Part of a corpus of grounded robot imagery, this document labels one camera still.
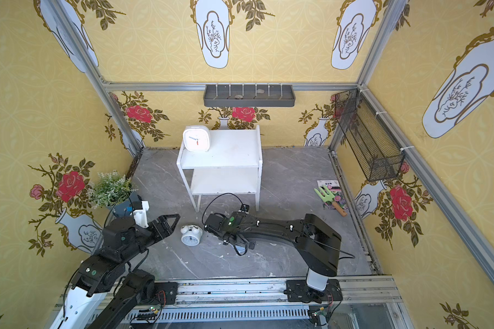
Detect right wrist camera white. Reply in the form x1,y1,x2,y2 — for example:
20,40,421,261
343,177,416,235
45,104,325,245
238,204,250,214

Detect pink seed packet card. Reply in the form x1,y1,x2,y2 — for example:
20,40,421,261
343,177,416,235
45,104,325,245
315,180,348,211

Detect white two-tier metal shelf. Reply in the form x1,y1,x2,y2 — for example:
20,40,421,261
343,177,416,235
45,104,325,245
176,126,263,212

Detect potted plant in grey pot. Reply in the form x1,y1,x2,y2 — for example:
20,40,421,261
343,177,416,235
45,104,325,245
87,171,143,217

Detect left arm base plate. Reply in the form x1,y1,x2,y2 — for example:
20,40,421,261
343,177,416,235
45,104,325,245
150,282,178,307

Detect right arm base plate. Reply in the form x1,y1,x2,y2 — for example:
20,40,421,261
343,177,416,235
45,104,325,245
284,279,343,304

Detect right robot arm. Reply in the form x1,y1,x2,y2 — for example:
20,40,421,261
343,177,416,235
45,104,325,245
204,212,342,291

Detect white twin-bell alarm clock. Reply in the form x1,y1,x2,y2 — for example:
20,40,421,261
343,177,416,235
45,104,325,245
180,225,203,247

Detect green garden fork tool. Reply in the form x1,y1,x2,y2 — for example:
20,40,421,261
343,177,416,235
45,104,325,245
314,185,347,217

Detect black wire mesh basket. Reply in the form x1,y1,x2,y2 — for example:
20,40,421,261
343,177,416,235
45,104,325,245
333,89,405,182

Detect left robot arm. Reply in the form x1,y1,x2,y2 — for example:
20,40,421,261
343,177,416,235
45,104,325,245
51,214,181,328

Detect grey wall tray with hooks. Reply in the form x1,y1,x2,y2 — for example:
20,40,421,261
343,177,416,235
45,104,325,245
203,83,296,108

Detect white square alarm clock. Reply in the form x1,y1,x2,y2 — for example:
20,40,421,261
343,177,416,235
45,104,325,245
183,126,211,152

